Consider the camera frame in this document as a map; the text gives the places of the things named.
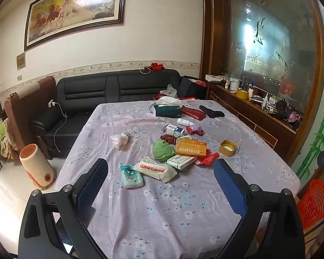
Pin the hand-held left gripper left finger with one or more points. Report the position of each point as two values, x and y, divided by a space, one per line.
93 186

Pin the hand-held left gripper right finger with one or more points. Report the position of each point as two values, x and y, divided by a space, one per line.
229 188

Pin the teal wet wipes packet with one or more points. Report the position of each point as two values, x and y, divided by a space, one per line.
131 176

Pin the red plastic mesh basket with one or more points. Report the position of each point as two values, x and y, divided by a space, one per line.
314 205

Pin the orange medicine box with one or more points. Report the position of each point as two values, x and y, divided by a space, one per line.
190 147

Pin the red flat wrapper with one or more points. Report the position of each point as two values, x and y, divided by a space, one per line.
207 159

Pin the bamboo painted glass panel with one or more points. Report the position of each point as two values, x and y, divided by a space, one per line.
318 129

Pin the crumpled white tissue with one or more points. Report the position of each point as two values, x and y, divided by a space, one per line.
120 140

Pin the white green medicine box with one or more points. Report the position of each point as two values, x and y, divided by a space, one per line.
181 162

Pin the pink cloth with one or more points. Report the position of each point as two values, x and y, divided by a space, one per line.
293 116

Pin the white orange cylindrical appliance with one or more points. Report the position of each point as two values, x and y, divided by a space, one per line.
35 164

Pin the white tissue packet red print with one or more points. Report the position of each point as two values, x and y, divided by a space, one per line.
155 169

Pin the crumpled red wrapper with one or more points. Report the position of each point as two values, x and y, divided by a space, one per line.
196 130

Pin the cardboard sheet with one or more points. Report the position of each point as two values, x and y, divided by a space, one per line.
316 238

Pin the black bag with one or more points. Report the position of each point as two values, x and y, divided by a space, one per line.
281 109

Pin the wooden cabinet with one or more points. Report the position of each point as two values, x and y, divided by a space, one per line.
248 116

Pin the green sponge cloth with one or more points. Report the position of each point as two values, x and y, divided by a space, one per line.
163 149

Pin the dark red packet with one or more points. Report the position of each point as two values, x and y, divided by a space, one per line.
168 138

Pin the blue white medicine box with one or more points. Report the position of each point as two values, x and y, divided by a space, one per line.
175 130

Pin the black remote control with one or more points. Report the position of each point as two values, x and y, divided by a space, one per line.
212 111

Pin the white bottle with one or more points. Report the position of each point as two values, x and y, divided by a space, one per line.
185 122

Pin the red pouch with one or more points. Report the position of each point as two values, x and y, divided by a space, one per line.
193 112

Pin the white charger plug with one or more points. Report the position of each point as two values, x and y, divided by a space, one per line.
52 104

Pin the beige cloth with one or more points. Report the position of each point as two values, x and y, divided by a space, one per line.
10 143

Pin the yellow tape roll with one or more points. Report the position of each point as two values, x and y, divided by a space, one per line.
242 94

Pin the black leather sofa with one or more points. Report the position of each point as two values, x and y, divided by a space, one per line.
91 89

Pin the green tissue box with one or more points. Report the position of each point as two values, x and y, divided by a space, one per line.
167 110

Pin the white round tub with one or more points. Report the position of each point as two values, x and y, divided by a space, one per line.
235 83

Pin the brown padded chair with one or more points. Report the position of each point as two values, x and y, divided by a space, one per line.
24 105

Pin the dark blue bag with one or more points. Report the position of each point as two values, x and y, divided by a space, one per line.
187 87

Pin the flat white box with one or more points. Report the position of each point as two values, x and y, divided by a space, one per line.
216 77

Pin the clear plastic bag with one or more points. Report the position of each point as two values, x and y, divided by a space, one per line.
169 91

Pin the red item on sofa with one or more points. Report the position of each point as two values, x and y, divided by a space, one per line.
156 66

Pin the wooden glass partition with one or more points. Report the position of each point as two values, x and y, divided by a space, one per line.
270 40

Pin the framed horse painting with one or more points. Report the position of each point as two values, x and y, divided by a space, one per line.
70 8

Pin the small wall plaque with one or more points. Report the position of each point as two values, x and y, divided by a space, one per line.
21 61

